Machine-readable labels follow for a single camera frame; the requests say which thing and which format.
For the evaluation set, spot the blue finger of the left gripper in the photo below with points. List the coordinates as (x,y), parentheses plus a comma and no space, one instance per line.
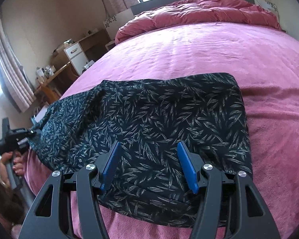
(25,133)

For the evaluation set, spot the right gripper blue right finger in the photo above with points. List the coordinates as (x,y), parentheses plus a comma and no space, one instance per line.
(248,215)

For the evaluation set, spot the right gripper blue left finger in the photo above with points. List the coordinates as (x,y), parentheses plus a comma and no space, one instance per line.
(50,214)

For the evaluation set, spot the dark leaf-print pants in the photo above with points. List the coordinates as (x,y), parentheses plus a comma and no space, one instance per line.
(149,118)

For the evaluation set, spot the person's left hand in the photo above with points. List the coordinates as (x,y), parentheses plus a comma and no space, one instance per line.
(14,158)

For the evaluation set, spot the wooden desk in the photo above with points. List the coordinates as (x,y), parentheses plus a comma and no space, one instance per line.
(56,85)

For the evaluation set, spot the striped side curtain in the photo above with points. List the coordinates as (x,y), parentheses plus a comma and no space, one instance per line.
(19,87)

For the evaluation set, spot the white drawer cabinet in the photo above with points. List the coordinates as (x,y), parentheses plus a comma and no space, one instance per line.
(77,57)

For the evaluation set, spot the white floral side panel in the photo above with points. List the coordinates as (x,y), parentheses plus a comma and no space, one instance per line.
(114,23)

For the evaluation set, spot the pink fleece bed blanket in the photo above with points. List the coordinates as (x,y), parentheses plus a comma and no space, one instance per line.
(265,65)

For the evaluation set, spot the red rumpled duvet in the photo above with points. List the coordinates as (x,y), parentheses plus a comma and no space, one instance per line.
(197,11)

